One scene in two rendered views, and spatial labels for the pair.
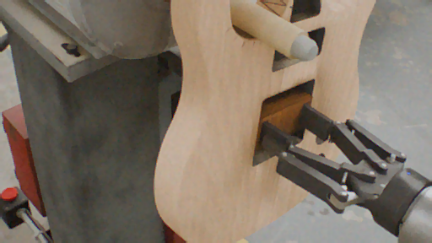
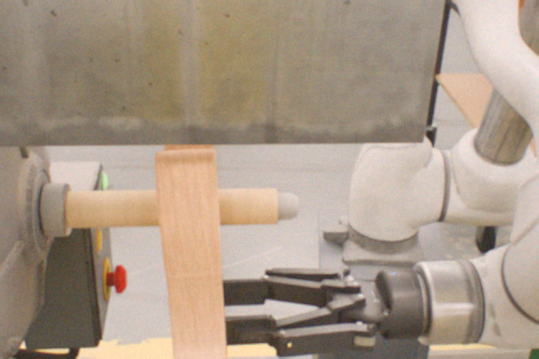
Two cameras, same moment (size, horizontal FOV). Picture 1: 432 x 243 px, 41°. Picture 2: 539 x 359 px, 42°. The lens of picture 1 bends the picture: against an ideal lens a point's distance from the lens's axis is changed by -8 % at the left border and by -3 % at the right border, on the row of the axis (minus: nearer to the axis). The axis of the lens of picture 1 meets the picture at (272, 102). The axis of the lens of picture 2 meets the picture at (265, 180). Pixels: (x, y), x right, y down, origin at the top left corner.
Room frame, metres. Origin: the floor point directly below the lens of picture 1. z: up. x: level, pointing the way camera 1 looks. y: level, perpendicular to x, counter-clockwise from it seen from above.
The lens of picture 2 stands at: (0.16, 0.37, 1.57)
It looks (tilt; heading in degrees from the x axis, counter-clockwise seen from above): 29 degrees down; 314
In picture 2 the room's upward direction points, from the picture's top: 2 degrees clockwise
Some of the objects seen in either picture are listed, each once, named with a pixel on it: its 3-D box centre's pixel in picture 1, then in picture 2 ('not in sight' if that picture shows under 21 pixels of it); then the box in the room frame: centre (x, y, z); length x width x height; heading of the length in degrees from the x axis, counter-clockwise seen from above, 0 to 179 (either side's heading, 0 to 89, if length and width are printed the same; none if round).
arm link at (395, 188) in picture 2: not in sight; (394, 178); (0.87, -0.76, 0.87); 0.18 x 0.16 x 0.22; 43
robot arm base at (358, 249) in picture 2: not in sight; (373, 233); (0.90, -0.74, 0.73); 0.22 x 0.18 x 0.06; 42
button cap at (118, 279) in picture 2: not in sight; (112, 279); (0.85, -0.05, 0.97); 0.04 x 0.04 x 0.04; 50
